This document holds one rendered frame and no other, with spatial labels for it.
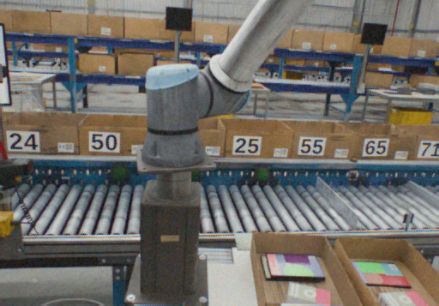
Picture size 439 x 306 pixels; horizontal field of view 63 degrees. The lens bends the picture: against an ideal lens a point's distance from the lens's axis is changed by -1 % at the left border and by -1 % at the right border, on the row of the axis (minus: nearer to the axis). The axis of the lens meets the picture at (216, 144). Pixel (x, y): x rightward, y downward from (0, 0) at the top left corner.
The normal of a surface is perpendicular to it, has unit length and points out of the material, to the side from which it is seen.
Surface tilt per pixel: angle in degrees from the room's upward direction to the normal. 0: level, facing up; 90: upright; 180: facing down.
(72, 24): 89
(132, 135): 91
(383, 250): 89
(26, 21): 90
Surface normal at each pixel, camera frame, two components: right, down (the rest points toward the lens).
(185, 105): 0.62, 0.22
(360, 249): 0.02, 0.28
